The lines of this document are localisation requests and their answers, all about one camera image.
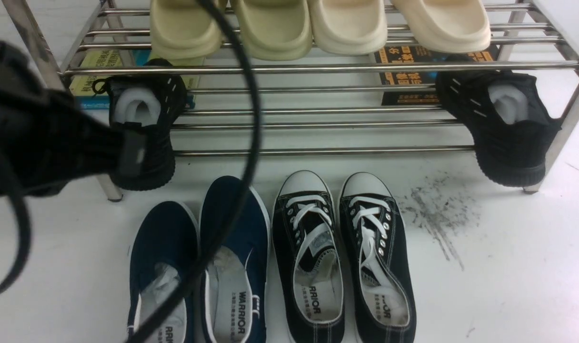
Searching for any black lace-up canvas sneaker left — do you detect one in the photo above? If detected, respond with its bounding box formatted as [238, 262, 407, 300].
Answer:
[272, 170, 345, 343]

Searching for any black knit sneaker right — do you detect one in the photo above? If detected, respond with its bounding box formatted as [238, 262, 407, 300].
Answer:
[435, 70, 561, 187]

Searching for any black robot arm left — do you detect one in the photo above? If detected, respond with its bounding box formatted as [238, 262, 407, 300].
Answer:
[0, 41, 146, 295]

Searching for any olive green slipper left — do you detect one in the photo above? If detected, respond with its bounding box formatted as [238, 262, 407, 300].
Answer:
[150, 0, 223, 60]

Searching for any cream slipper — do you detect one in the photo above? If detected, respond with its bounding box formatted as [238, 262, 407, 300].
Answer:
[307, 0, 388, 56]
[391, 0, 492, 54]

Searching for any black knit sneaker left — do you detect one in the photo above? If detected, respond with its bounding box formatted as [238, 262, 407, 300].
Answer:
[91, 74, 189, 191]

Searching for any cream slipper right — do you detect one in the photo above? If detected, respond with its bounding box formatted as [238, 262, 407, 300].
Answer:
[391, 0, 492, 54]

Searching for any black and orange book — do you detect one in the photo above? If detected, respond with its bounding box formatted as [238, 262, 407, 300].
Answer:
[369, 45, 500, 106]

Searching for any navy slip-on shoe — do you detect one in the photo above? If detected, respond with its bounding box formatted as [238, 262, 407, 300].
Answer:
[200, 187, 271, 343]
[127, 201, 200, 336]

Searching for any black lace-up canvas sneaker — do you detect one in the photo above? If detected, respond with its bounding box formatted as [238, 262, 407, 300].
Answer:
[338, 172, 417, 343]
[272, 170, 345, 343]

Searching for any stainless steel shoe rack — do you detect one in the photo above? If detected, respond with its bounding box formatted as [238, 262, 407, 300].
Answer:
[1, 0, 579, 202]

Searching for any cream slipper left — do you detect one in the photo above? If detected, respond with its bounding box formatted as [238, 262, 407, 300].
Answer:
[307, 0, 388, 56]

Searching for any black lace-up canvas sneaker right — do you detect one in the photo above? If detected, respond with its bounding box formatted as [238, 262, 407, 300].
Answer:
[338, 172, 417, 343]

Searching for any black knit sneaker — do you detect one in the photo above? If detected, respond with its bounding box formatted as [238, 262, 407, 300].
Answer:
[435, 70, 561, 187]
[91, 74, 189, 191]

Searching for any olive green slipper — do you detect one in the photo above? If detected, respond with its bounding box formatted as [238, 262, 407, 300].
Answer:
[230, 0, 313, 61]
[150, 0, 223, 60]

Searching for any yellow and blue book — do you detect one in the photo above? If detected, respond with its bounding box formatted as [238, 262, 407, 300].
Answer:
[70, 49, 205, 111]

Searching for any olive green slipper right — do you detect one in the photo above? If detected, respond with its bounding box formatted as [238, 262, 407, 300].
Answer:
[230, 0, 313, 61]

